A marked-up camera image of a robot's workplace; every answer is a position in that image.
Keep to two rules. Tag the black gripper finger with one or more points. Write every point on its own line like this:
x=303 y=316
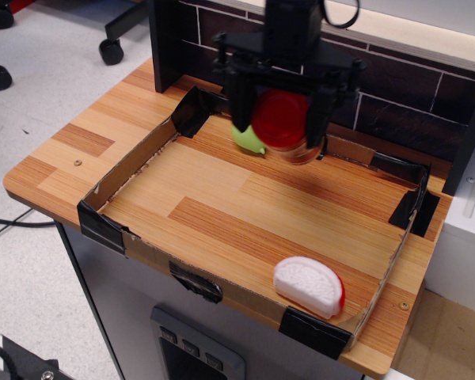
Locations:
x=242 y=96
x=322 y=104

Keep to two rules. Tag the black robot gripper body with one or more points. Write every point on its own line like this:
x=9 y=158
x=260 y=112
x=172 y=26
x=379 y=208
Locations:
x=289 y=54

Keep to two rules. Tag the red-capped basil spice bottle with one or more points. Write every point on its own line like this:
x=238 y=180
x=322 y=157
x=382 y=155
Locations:
x=279 y=122

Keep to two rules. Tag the cardboard fence with black tape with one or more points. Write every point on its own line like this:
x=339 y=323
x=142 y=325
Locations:
x=188 y=202

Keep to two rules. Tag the green toy pear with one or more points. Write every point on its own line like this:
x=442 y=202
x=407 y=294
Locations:
x=248 y=140

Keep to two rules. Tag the dark brick-pattern backsplash panel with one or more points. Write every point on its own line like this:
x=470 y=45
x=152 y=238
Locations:
x=404 y=100

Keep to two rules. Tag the black office chair base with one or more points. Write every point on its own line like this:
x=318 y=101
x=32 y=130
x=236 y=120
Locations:
x=110 y=48

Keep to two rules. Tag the white and red toy cheese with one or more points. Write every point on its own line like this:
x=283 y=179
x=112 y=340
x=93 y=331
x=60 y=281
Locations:
x=311 y=284

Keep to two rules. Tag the white side cabinet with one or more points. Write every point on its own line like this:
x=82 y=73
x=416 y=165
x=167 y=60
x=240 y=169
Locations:
x=451 y=272

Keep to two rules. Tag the grey cabinet control panel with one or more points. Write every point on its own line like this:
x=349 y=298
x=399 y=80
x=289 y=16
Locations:
x=187 y=353

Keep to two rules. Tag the black metal bracket with screw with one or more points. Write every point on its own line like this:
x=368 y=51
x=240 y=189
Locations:
x=17 y=362

